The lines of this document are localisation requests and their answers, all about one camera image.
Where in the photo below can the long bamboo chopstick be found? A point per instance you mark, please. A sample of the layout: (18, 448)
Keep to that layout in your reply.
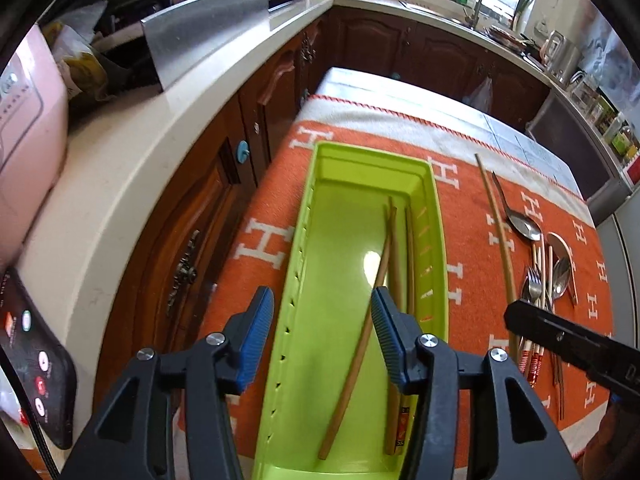
(502, 250)

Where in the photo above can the steel faucet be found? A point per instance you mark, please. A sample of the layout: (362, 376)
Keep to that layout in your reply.
(477, 5)

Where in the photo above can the green plastic utensil tray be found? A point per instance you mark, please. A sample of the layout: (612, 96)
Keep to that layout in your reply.
(340, 285)

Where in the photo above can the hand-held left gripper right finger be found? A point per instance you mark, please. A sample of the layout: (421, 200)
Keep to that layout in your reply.
(385, 330)

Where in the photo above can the white ceramic spoon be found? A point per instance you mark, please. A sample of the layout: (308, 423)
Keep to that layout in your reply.
(557, 245)

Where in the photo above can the steel kettle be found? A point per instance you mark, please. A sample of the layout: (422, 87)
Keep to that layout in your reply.
(562, 57)

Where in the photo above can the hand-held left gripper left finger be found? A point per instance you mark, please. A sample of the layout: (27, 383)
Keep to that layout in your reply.
(257, 335)

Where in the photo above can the long steel spoon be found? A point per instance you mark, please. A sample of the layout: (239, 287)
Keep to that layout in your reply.
(561, 280)

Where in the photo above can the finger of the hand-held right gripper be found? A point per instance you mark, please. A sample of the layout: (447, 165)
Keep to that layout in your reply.
(550, 332)

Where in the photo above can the orange printed blanket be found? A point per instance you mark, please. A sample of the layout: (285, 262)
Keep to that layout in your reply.
(465, 260)

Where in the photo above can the pink kitchen appliance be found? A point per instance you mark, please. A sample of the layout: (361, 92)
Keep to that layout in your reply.
(25, 150)

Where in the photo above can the white plastic bag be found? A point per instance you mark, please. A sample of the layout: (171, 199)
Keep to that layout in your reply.
(480, 95)

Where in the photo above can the blue hook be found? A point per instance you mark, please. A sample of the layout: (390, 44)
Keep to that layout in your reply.
(242, 151)

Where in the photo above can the steel soup spoon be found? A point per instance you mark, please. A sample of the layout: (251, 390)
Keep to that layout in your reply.
(525, 227)

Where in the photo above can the brown wooden kitchen cabinets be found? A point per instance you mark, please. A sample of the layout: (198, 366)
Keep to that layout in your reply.
(375, 45)

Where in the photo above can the plain brown wooden chopstick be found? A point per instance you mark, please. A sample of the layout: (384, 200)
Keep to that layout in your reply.
(389, 425)

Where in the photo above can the curved bamboo chopstick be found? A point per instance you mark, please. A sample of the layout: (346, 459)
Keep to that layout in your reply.
(350, 385)

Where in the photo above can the stainless steel cabinet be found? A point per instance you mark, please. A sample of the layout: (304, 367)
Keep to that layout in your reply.
(565, 140)

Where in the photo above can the row of seasoning jars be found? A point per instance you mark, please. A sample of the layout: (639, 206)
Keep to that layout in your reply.
(617, 130)

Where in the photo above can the stainless steel panel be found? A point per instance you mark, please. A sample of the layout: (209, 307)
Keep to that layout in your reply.
(200, 35)

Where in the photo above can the pink chopstick with patterned end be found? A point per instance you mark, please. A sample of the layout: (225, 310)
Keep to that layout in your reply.
(550, 270)

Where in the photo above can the wooden chopstick with printed end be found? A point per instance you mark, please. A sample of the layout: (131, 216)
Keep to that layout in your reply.
(402, 430)

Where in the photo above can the grey refrigerator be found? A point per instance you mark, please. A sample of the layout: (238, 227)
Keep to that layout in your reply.
(625, 240)

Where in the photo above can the yellow plastic bag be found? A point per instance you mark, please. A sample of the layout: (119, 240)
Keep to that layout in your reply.
(85, 67)

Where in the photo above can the steel fork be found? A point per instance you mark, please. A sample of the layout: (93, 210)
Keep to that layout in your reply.
(532, 287)
(534, 265)

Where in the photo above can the glass jug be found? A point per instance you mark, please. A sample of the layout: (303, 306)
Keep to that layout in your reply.
(585, 90)

